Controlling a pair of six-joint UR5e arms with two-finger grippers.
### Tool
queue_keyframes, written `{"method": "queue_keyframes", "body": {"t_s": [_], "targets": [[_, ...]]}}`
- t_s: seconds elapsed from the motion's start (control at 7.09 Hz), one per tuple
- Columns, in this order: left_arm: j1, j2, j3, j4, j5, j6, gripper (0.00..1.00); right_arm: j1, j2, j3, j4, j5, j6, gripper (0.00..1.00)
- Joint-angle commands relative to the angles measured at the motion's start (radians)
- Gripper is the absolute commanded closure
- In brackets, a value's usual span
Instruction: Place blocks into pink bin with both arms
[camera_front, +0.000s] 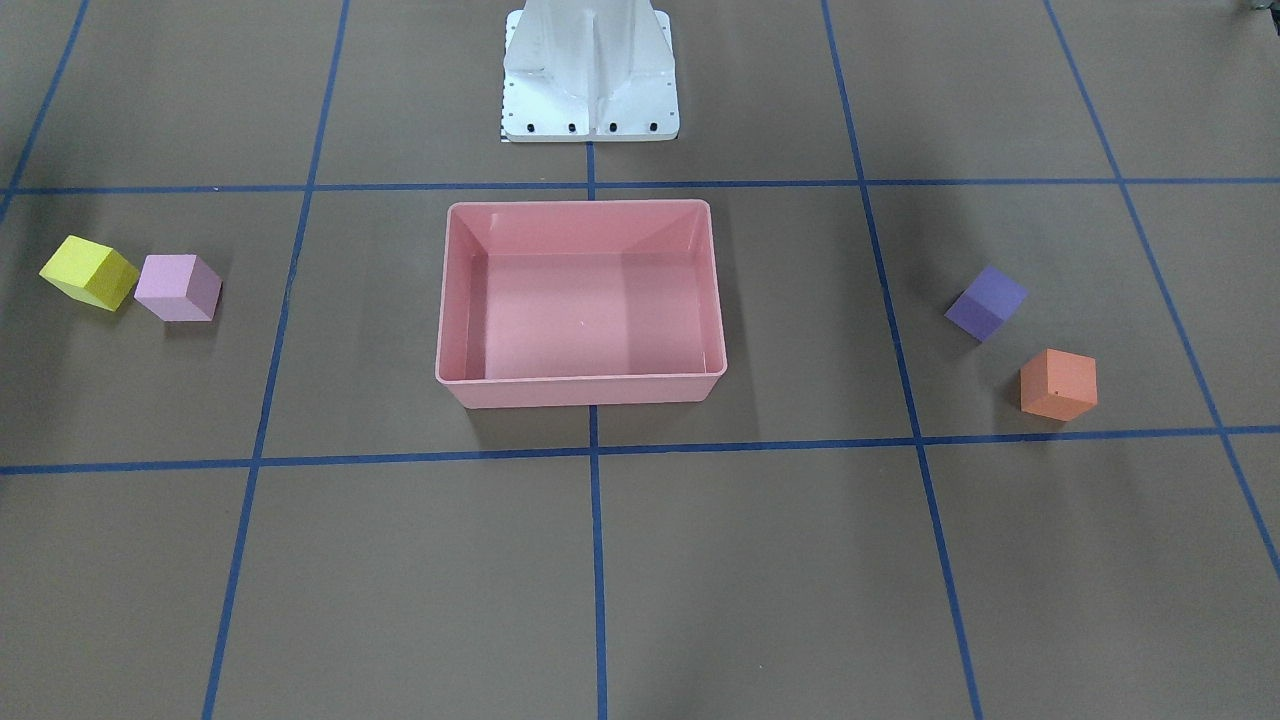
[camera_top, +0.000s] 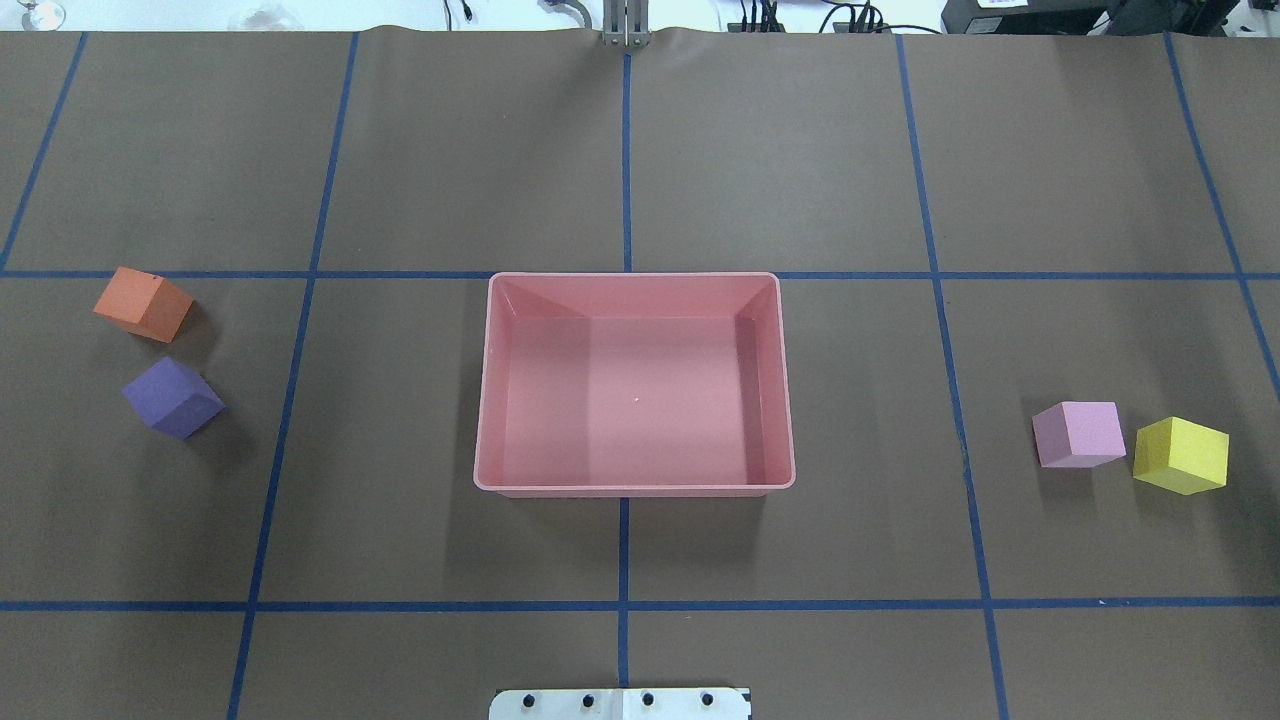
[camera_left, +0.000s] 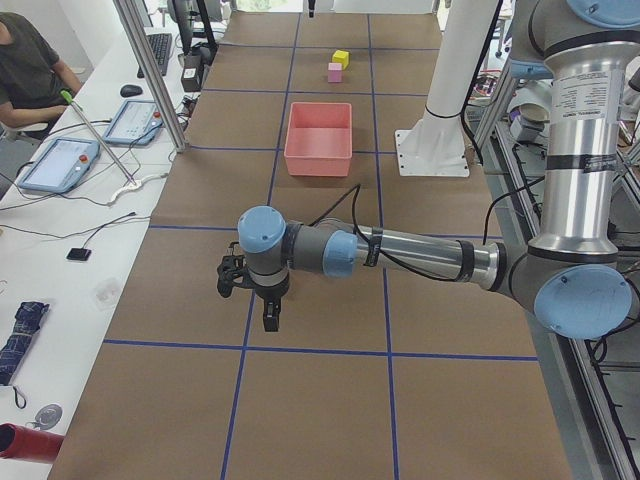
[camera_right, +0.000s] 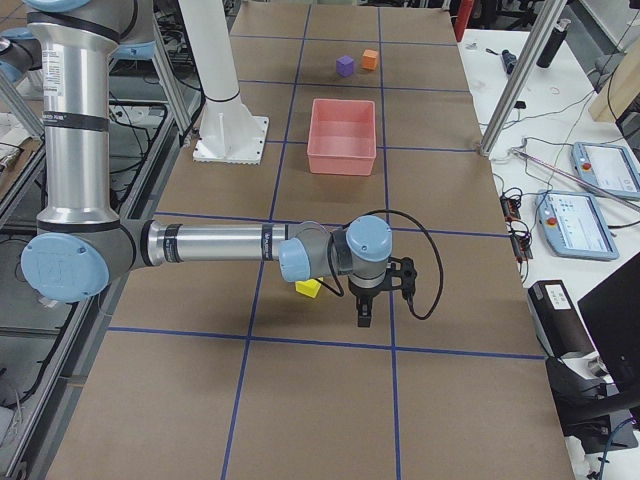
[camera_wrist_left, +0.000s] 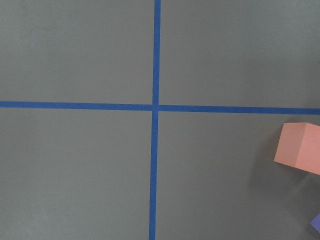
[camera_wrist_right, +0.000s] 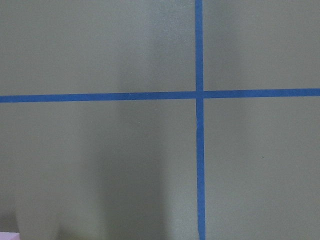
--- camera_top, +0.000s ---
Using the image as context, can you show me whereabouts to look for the orange foam block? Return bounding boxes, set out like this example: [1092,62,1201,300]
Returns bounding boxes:
[93,266,195,343]

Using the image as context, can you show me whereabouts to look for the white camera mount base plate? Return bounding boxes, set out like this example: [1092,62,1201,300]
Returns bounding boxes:
[488,687,753,719]

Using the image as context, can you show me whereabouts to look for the grey aluminium frame post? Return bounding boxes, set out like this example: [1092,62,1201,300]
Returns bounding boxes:
[602,0,652,50]

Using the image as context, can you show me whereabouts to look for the pink foam block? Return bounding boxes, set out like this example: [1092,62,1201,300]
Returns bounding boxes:
[1030,401,1126,469]

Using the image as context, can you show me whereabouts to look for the purple foam block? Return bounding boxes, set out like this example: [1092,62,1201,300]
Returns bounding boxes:
[122,357,227,439]

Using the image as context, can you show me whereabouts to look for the yellow foam block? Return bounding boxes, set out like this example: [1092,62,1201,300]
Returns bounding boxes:
[1132,416,1230,496]

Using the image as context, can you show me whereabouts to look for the pink plastic bin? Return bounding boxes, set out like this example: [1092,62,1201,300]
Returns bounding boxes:
[474,272,797,498]

